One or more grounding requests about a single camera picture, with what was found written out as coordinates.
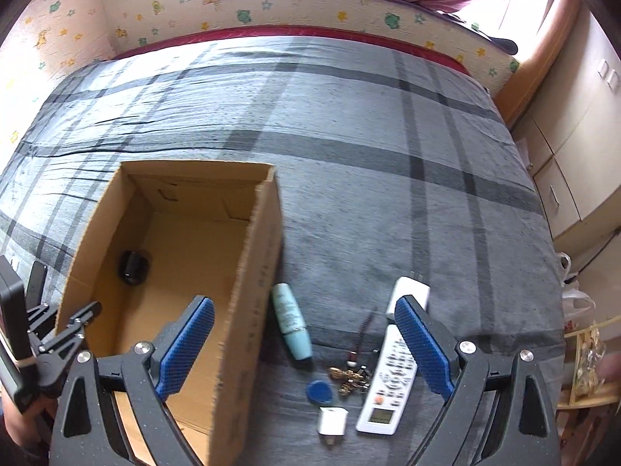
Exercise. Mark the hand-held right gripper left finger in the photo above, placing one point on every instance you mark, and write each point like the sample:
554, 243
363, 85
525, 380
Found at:
187, 344

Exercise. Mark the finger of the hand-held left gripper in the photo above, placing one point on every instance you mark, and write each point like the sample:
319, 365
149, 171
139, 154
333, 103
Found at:
36, 281
73, 323

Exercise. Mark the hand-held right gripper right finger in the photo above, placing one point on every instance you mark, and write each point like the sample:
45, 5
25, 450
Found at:
422, 344

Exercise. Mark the white remote control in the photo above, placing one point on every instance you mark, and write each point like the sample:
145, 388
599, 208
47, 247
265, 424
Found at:
388, 378

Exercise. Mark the brown cardboard box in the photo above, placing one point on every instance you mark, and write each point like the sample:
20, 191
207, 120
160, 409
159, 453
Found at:
257, 301

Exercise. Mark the person's left forearm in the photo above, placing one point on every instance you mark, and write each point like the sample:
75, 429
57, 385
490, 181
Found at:
14, 422

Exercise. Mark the white plug charger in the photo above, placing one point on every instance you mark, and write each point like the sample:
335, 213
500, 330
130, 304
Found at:
415, 289

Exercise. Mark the black computer mouse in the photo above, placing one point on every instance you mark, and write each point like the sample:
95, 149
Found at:
133, 267

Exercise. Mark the teal plastic bottle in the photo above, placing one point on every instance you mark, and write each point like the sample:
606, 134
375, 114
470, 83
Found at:
291, 320

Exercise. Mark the small white cube adapter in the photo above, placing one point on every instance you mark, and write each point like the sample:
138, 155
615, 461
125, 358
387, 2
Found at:
332, 421

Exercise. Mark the white plastic bag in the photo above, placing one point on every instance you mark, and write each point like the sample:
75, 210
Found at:
577, 301

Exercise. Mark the wooden rack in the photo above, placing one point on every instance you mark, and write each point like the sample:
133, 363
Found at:
589, 378

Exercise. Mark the grey plaid blanket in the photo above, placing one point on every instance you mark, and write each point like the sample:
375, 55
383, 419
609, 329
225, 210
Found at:
339, 179

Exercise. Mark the cream cabinet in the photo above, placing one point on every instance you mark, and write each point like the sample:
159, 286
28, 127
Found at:
577, 155

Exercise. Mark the black object on ledge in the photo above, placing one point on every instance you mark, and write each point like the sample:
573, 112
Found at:
502, 45

